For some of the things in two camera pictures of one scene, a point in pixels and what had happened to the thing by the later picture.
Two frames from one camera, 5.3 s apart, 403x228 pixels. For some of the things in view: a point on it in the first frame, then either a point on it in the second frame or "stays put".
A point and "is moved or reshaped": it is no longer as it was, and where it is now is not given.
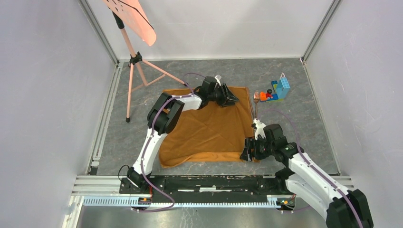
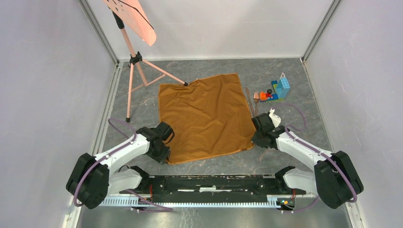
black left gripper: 228,93 → 161,158
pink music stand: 142,74 stays put
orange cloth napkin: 214,133 is moved or reshaped
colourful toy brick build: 281,89 stays put
